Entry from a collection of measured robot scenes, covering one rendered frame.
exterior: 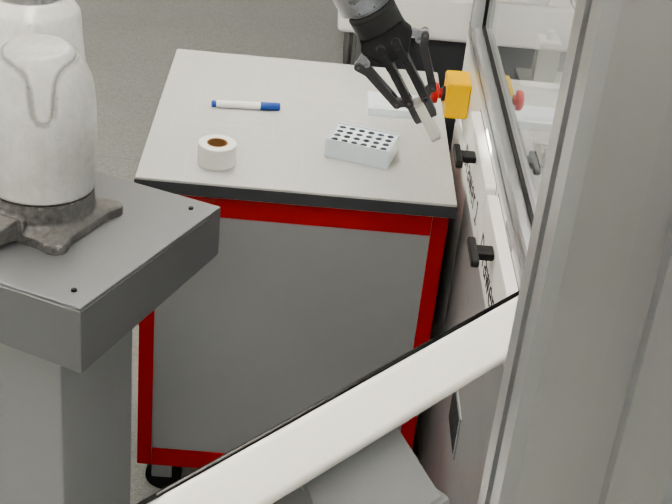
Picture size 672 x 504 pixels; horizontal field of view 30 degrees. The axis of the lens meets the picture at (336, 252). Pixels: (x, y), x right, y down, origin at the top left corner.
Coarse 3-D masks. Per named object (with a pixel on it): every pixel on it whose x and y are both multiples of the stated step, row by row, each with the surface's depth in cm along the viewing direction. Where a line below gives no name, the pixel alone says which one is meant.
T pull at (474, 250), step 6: (468, 240) 184; (474, 240) 184; (468, 246) 183; (474, 246) 182; (480, 246) 182; (486, 246) 183; (492, 246) 183; (468, 252) 183; (474, 252) 181; (480, 252) 181; (486, 252) 181; (492, 252) 181; (474, 258) 179; (480, 258) 181; (486, 258) 181; (492, 258) 181; (474, 264) 179
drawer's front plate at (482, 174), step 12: (480, 120) 217; (468, 132) 221; (480, 132) 213; (468, 144) 219; (480, 144) 208; (480, 156) 204; (468, 168) 217; (480, 168) 203; (492, 168) 201; (480, 180) 201; (492, 180) 197; (468, 192) 214; (480, 192) 200; (492, 192) 196; (468, 204) 213; (480, 204) 199; (480, 216) 199; (480, 228) 200
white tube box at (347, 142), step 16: (336, 128) 240; (352, 128) 241; (368, 128) 241; (336, 144) 235; (352, 144) 234; (368, 144) 235; (384, 144) 237; (352, 160) 236; (368, 160) 235; (384, 160) 234
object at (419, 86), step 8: (392, 40) 190; (400, 48) 190; (400, 56) 191; (408, 56) 192; (408, 64) 192; (408, 72) 192; (416, 72) 193; (416, 80) 193; (416, 88) 194; (424, 88) 194; (424, 96) 194
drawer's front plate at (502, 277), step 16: (496, 208) 189; (496, 224) 185; (480, 240) 196; (496, 240) 181; (496, 256) 179; (480, 272) 193; (496, 272) 178; (512, 272) 174; (496, 288) 177; (512, 288) 170
